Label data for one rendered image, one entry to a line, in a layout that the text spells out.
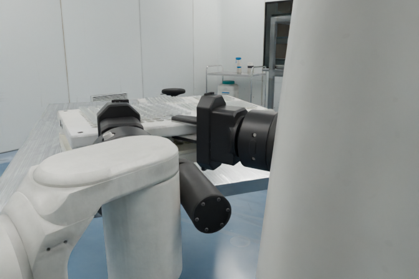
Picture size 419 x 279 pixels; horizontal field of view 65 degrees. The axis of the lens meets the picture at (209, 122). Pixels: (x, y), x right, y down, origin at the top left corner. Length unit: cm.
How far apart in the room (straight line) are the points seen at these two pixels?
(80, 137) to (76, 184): 28
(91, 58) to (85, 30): 34
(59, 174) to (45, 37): 406
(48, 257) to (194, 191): 12
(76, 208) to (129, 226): 6
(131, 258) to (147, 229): 3
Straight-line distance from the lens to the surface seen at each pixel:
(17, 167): 103
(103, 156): 25
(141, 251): 28
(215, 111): 49
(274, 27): 351
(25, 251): 23
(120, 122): 42
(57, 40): 433
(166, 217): 27
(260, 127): 45
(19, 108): 416
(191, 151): 56
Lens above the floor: 115
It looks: 12 degrees down
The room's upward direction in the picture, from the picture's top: straight up
